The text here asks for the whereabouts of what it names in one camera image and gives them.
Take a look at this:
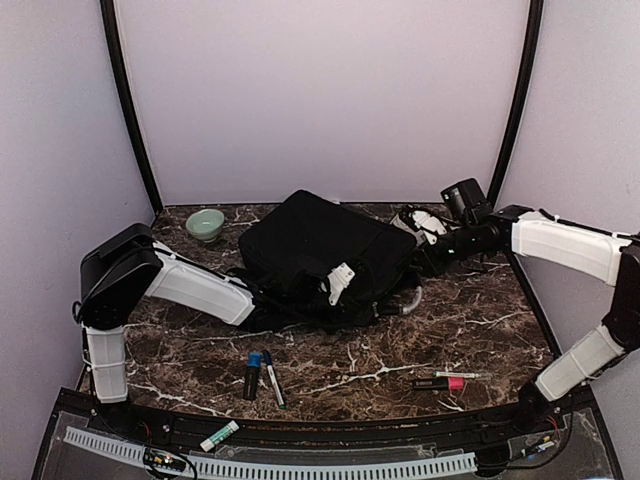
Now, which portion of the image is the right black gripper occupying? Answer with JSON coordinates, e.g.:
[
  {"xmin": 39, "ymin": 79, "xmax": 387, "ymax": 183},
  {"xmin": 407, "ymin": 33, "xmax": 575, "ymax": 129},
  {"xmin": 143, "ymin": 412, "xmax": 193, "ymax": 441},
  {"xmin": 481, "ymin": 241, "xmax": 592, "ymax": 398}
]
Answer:
[{"xmin": 405, "ymin": 222, "xmax": 480, "ymax": 279}]

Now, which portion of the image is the black student backpack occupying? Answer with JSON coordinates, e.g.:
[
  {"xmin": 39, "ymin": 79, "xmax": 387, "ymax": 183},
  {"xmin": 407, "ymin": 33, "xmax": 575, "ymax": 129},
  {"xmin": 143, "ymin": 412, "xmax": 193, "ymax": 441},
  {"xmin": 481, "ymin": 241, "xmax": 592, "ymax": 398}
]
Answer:
[{"xmin": 231, "ymin": 190, "xmax": 422, "ymax": 332}]

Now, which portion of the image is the blue cap white pen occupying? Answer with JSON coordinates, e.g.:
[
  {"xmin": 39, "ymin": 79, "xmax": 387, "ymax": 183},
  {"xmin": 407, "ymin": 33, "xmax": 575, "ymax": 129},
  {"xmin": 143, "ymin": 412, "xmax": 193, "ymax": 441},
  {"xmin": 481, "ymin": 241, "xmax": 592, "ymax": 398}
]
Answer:
[{"xmin": 262, "ymin": 350, "xmax": 286, "ymax": 410}]

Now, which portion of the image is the thin white green pen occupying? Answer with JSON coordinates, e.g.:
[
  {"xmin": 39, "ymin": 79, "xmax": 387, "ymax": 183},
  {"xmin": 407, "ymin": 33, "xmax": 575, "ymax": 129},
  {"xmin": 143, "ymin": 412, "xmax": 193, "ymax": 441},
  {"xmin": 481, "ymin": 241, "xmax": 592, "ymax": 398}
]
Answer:
[{"xmin": 433, "ymin": 371, "xmax": 492, "ymax": 380}]

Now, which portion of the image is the pink cap black highlighter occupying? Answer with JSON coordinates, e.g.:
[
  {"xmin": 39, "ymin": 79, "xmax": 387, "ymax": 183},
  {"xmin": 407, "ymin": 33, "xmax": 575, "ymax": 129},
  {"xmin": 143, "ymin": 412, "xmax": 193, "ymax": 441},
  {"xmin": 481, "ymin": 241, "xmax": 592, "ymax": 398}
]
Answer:
[{"xmin": 412, "ymin": 377, "xmax": 465, "ymax": 391}]

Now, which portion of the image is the white green glue stick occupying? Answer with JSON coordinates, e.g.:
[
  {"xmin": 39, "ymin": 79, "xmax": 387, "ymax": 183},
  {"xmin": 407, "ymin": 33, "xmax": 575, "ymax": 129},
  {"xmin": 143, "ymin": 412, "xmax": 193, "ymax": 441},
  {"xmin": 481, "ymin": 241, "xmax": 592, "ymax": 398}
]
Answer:
[{"xmin": 200, "ymin": 420, "xmax": 239, "ymax": 452}]

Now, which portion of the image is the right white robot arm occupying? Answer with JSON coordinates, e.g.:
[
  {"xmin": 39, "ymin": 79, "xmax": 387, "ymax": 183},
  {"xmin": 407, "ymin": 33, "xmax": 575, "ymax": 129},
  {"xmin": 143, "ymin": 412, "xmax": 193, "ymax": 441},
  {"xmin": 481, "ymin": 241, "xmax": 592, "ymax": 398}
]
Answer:
[{"xmin": 402, "ymin": 178, "xmax": 639, "ymax": 434}]

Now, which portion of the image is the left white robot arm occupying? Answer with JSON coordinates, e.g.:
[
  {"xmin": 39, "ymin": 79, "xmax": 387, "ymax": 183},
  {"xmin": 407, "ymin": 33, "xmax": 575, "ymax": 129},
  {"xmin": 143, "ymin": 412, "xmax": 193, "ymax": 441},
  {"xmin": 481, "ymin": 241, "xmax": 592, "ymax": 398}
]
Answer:
[{"xmin": 72, "ymin": 223, "xmax": 355, "ymax": 436}]

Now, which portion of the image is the floral square plate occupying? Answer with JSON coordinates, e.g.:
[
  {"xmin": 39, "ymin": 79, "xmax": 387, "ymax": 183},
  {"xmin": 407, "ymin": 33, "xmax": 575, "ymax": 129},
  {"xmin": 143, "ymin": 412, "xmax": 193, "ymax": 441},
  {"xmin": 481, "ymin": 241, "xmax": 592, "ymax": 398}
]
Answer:
[{"xmin": 390, "ymin": 205, "xmax": 429, "ymax": 233}]

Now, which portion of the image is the blue cap black highlighter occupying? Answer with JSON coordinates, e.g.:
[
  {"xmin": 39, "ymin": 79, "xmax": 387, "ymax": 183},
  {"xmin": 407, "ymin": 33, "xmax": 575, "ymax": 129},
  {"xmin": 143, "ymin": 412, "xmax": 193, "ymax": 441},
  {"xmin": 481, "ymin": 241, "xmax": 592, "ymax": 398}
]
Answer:
[{"xmin": 242, "ymin": 352, "xmax": 262, "ymax": 401}]

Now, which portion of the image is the pale green ceramic bowl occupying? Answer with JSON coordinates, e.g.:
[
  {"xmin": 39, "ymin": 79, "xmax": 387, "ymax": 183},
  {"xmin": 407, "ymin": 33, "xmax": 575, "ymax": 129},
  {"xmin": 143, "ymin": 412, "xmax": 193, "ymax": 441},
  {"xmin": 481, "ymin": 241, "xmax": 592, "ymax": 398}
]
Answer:
[{"xmin": 186, "ymin": 209, "xmax": 225, "ymax": 243}]

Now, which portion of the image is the small green circuit board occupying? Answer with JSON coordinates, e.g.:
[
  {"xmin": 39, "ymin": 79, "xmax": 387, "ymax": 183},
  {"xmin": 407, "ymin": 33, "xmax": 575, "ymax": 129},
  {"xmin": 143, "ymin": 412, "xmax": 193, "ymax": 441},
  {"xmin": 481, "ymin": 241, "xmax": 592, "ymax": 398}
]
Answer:
[{"xmin": 143, "ymin": 448, "xmax": 187, "ymax": 474}]

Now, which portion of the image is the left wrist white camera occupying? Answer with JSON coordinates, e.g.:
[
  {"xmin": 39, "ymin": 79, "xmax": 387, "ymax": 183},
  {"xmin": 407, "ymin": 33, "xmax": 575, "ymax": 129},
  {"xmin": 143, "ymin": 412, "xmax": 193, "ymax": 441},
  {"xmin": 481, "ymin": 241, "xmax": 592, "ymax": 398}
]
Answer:
[{"xmin": 328, "ymin": 262, "xmax": 356, "ymax": 306}]

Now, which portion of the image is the wrist white camera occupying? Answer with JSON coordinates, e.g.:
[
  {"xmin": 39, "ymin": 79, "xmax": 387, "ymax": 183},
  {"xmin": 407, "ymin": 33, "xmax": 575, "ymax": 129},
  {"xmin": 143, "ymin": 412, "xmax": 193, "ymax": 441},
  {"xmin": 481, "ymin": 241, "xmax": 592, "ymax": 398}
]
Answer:
[
  {"xmin": 328, "ymin": 262, "xmax": 356, "ymax": 306},
  {"xmin": 408, "ymin": 210, "xmax": 447, "ymax": 245}
]

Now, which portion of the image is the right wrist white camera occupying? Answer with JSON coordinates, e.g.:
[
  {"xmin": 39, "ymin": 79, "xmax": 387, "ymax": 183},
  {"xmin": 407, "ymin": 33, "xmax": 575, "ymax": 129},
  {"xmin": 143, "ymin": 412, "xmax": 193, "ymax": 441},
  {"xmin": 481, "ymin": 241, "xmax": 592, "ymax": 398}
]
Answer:
[{"xmin": 408, "ymin": 210, "xmax": 447, "ymax": 245}]

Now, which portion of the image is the black front table rail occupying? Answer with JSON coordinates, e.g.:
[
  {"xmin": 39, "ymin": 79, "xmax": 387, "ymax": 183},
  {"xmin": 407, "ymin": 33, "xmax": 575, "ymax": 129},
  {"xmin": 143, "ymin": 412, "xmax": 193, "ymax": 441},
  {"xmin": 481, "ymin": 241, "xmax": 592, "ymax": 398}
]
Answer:
[{"xmin": 67, "ymin": 391, "xmax": 568, "ymax": 452}]

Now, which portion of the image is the right black frame post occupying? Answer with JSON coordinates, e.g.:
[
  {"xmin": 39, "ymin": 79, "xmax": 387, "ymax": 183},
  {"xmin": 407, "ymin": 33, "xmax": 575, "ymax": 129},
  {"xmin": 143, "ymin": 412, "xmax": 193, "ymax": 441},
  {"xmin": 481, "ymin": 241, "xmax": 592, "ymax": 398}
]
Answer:
[{"xmin": 487, "ymin": 0, "xmax": 544, "ymax": 206}]

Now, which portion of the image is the black frame post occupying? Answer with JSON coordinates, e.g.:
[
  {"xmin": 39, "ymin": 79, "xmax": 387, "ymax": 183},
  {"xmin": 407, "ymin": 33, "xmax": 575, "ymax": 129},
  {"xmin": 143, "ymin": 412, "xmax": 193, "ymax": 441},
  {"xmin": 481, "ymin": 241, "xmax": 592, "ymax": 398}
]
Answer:
[
  {"xmin": 99, "ymin": 0, "xmax": 164, "ymax": 217},
  {"xmin": 487, "ymin": 0, "xmax": 544, "ymax": 206}
]

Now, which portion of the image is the white slotted cable duct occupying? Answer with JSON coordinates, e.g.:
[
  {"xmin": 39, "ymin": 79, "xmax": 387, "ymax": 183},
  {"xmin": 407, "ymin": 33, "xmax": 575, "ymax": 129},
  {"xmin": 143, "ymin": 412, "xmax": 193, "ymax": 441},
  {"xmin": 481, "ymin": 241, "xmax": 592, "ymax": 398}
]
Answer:
[{"xmin": 63, "ymin": 426, "xmax": 478, "ymax": 479}]

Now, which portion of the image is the left black frame post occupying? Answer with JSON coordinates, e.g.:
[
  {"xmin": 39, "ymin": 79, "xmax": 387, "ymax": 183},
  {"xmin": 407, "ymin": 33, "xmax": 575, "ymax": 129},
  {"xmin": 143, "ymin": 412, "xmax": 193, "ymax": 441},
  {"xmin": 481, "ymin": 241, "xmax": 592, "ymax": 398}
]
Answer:
[{"xmin": 99, "ymin": 0, "xmax": 164, "ymax": 217}]

